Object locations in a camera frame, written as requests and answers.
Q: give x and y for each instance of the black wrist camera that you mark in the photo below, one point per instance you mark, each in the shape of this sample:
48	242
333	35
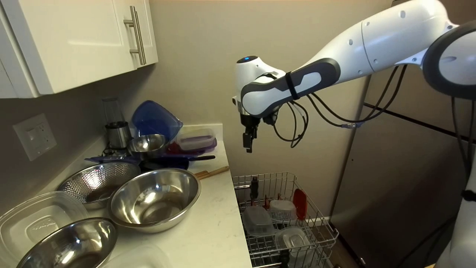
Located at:
271	117

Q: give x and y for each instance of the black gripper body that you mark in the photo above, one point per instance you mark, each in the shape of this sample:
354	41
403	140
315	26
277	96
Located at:
250	122

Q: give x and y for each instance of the dark purple plate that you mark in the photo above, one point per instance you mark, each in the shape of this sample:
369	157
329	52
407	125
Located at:
195	141

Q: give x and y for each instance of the clear plastic food container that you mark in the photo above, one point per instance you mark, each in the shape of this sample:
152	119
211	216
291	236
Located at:
30	223

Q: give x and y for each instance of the stainless steel refrigerator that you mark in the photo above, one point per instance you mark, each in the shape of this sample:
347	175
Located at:
396	198

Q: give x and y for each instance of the large steel mixing bowl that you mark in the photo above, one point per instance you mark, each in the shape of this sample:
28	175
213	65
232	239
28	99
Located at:
153	201

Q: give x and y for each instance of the black bottle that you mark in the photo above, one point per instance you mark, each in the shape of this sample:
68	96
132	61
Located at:
253	187

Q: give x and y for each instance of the square clear plastic container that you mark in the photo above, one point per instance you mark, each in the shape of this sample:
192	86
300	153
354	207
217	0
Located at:
257	220

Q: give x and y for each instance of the blue plastic bowl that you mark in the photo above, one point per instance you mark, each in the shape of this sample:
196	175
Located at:
156	119

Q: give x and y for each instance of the white wall cabinet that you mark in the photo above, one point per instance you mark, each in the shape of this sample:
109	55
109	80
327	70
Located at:
74	44

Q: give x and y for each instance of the steel bowl back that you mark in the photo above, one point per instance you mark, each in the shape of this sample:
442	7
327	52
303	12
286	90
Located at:
98	180

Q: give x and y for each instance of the white wall outlet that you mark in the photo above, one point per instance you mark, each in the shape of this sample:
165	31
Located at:
34	135

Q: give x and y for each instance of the shiny steel bowl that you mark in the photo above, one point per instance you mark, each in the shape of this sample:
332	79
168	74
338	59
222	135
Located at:
68	245

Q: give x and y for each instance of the dark blue plastic lid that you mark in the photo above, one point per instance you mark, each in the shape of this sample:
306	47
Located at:
111	159

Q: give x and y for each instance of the round clear plastic container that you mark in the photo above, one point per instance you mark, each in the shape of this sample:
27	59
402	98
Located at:
283	210

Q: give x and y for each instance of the small steel bowl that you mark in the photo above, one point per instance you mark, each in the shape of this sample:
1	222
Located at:
147	143

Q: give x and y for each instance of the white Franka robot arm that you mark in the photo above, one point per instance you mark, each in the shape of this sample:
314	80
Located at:
376	38

